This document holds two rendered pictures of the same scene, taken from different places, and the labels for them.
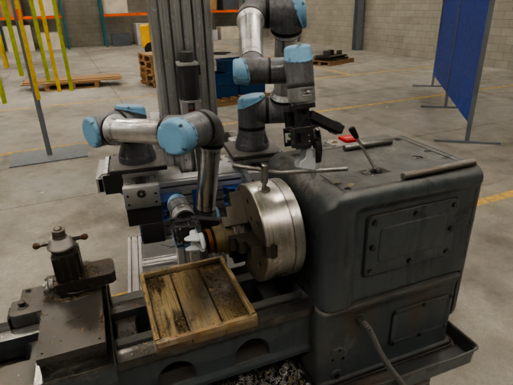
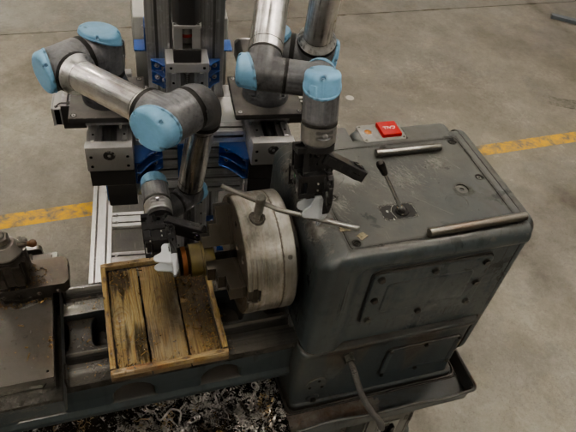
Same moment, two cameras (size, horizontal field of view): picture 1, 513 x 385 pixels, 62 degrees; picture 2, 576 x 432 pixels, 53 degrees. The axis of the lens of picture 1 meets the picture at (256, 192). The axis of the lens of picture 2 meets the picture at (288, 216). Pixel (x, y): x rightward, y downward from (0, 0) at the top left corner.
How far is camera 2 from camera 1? 53 cm
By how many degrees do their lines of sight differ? 21
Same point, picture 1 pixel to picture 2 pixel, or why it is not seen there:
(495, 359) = (511, 361)
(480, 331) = (507, 325)
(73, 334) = (19, 360)
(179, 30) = not seen: outside the picture
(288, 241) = (274, 287)
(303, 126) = (314, 171)
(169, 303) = (131, 314)
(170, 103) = (159, 18)
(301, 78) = (320, 119)
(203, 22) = not seen: outside the picture
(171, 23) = not seen: outside the picture
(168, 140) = (143, 132)
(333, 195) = (336, 253)
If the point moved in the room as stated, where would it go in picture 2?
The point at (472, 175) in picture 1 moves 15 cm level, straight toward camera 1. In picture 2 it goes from (516, 235) to (497, 273)
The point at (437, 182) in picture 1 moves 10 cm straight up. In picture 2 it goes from (470, 243) to (484, 215)
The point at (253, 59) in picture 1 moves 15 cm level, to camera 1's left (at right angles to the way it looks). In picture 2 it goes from (264, 63) to (193, 53)
